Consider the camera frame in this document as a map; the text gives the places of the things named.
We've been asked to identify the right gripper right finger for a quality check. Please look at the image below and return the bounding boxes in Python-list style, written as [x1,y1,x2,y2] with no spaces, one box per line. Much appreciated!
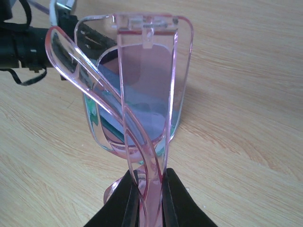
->
[162,168,217,227]

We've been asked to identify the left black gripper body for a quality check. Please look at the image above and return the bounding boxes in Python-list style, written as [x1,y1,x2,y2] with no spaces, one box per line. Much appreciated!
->
[58,14,79,35]

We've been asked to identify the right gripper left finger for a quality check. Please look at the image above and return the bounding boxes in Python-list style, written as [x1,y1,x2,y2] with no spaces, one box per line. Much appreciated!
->
[84,171,139,227]

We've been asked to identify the pink sunglasses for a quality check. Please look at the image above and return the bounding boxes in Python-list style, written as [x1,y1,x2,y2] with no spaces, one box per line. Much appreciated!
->
[45,13,194,227]

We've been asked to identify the grey glasses case green lining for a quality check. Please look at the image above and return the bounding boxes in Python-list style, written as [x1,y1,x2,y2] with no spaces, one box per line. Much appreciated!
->
[83,58,187,159]

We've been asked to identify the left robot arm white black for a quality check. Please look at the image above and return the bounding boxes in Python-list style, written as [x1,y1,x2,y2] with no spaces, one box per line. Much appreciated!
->
[0,0,78,86]

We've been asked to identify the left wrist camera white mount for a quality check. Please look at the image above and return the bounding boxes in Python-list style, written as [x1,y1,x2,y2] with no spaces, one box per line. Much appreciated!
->
[49,0,77,26]

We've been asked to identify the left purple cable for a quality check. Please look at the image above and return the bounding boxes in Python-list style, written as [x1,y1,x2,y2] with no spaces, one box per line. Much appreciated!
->
[28,0,52,15]

